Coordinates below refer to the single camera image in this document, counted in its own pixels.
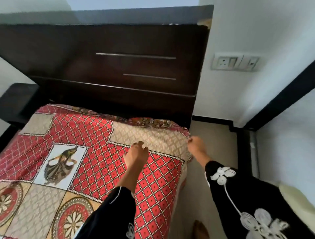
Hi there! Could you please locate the person's right forearm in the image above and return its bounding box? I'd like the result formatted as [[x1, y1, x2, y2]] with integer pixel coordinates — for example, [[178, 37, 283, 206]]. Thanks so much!
[[197, 150, 213, 169]]

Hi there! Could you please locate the black floral blouse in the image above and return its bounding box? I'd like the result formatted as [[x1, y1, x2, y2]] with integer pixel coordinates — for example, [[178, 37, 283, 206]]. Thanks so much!
[[74, 161, 315, 239]]

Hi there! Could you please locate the dark wooden bed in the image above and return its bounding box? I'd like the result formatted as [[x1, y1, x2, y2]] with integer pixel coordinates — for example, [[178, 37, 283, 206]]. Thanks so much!
[[0, 5, 214, 128]]

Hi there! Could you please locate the black stool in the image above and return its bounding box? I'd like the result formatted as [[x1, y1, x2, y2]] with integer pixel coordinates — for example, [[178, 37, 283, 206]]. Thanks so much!
[[0, 83, 41, 148]]

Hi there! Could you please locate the red patterned bedsheet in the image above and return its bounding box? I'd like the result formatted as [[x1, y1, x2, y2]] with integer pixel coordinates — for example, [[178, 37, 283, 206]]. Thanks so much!
[[0, 103, 192, 239]]

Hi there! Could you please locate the person's left forearm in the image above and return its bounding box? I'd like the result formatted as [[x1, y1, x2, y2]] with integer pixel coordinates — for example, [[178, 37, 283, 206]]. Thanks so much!
[[117, 165, 146, 195]]

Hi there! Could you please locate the white board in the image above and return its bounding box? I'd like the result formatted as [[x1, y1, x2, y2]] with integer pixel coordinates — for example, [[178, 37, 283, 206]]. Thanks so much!
[[66, 0, 200, 11]]

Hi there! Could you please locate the person's left hand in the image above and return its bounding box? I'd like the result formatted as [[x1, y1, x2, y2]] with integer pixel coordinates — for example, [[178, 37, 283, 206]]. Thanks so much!
[[123, 141, 149, 173]]

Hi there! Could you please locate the white wall socket plate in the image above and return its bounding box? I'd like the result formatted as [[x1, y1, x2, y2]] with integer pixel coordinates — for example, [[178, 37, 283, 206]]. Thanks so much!
[[211, 52, 260, 72]]

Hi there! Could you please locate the person's right hand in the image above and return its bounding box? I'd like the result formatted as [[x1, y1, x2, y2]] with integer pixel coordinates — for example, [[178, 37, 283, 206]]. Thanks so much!
[[187, 136, 207, 158]]

